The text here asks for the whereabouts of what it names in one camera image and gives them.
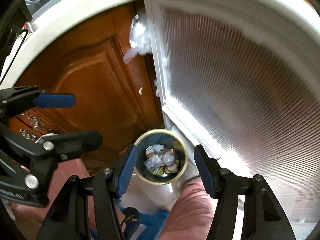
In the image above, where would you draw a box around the blue plastic stool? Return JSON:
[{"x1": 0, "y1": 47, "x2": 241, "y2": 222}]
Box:
[{"x1": 89, "y1": 200, "x2": 169, "y2": 239}]

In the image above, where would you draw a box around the round dark trash bin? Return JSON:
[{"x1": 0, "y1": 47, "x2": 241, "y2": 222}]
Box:
[{"x1": 135, "y1": 129, "x2": 188, "y2": 185}]

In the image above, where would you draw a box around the white paper bag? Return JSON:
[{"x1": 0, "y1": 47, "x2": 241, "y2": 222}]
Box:
[{"x1": 149, "y1": 144, "x2": 176, "y2": 168}]

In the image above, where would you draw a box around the white plastic bag hanging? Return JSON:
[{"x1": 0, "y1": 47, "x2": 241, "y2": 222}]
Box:
[{"x1": 123, "y1": 10, "x2": 152, "y2": 64}]

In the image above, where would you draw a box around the white frosted cabinet door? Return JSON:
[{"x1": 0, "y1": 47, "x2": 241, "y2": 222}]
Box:
[{"x1": 145, "y1": 0, "x2": 319, "y2": 225}]

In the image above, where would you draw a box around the ornate metal door handle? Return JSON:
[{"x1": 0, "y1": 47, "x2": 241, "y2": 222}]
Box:
[{"x1": 20, "y1": 111, "x2": 52, "y2": 142}]

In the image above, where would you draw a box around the brown wooden cabinet door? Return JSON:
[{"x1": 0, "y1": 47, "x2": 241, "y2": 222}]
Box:
[{"x1": 15, "y1": 0, "x2": 164, "y2": 174}]

